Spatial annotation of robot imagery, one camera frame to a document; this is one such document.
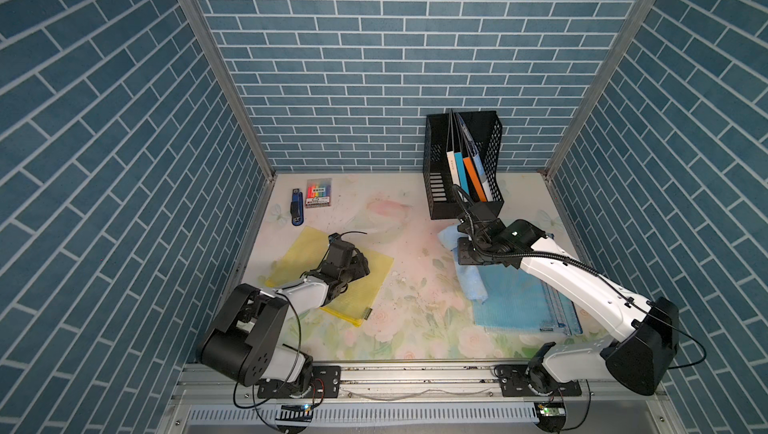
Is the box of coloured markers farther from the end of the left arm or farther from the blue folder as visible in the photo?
the blue folder

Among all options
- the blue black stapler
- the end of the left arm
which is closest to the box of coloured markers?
the blue black stapler

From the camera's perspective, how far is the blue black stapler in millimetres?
1041

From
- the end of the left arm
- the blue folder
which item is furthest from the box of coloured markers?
the blue folder

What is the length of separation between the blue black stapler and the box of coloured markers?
2 cm

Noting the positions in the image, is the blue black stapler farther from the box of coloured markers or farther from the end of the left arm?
the end of the left arm

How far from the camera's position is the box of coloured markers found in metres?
1.11

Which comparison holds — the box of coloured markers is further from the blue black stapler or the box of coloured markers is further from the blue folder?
the blue folder

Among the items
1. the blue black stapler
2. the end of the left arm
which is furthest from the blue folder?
the blue black stapler
